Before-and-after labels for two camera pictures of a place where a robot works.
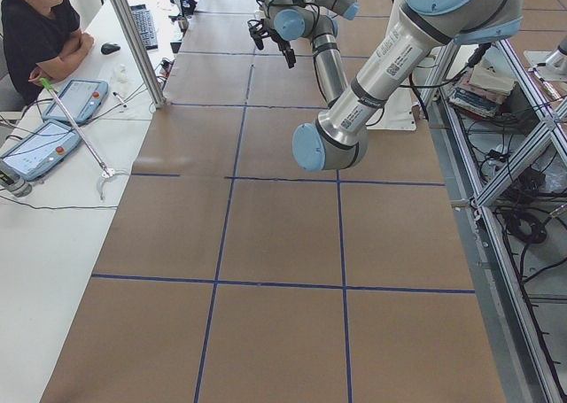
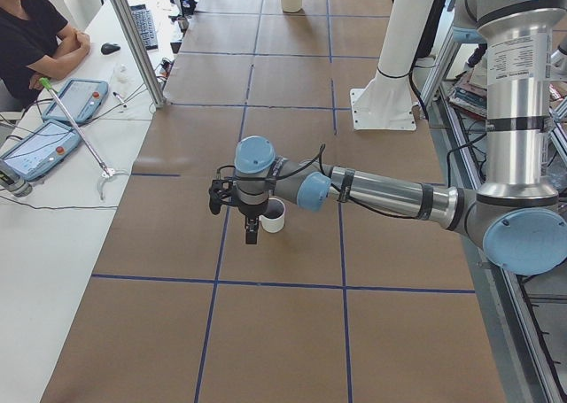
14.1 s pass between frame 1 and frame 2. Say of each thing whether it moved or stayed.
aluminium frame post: stayed
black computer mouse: stayed
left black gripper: moved
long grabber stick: stayed
